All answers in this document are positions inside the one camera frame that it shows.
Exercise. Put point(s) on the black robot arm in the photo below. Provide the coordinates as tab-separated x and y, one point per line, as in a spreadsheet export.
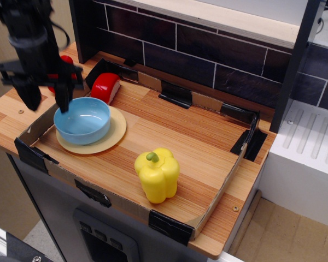
28	20

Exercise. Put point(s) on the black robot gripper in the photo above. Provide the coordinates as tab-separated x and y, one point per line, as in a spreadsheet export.
37	59

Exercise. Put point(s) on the black vertical post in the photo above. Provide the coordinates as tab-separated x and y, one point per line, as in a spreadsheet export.
306	35

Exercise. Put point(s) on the yellow toy bell pepper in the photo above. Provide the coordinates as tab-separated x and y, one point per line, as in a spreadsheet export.
158	172

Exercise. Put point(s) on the red toy bell pepper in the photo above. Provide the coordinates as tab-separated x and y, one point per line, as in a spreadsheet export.
67	60

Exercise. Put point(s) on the toy oven control panel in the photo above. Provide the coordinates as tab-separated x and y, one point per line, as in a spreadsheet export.
103	242

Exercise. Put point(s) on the light blue bowl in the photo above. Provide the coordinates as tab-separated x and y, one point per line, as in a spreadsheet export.
86	121

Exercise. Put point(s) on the white dish drainer sink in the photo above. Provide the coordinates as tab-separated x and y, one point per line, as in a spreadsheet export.
295	175

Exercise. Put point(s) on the red wax cheese wedge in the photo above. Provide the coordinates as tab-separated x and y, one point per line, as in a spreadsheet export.
106	87

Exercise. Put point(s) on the yellow plate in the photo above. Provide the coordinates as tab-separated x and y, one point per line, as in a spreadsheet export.
117	130

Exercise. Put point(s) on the cardboard fence with black tape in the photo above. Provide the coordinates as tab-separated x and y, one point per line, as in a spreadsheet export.
214	152

